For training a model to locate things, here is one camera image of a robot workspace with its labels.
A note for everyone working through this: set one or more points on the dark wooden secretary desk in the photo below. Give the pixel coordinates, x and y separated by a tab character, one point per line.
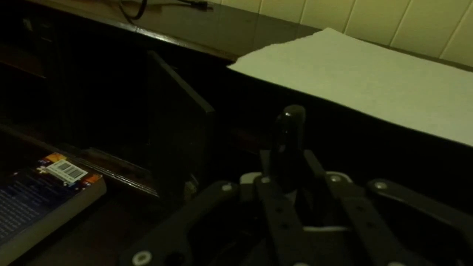
148	113

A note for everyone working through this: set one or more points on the white paper sheet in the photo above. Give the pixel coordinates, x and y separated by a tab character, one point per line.
370	79

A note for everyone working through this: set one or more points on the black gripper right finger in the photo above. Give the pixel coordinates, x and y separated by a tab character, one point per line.
363	222

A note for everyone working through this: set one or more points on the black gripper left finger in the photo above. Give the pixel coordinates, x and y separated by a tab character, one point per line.
197	210

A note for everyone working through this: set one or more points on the blue box with label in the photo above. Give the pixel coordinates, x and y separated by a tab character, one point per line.
35	207

